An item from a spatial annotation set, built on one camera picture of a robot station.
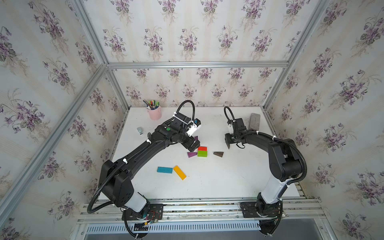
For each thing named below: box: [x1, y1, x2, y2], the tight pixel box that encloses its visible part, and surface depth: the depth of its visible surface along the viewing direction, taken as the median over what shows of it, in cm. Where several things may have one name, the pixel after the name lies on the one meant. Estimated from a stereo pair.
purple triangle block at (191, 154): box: [187, 152, 198, 158], surface depth 95 cm
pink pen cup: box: [147, 106, 162, 121], surface depth 109 cm
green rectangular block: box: [197, 150, 208, 157], surface depth 95 cm
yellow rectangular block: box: [173, 165, 187, 181], surface depth 90 cm
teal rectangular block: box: [157, 166, 173, 174], surface depth 89 cm
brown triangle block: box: [213, 151, 224, 158], surface depth 95 cm
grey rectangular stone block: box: [249, 113, 261, 131], surface depth 110 cm
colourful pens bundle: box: [142, 99, 160, 110], surface depth 109 cm
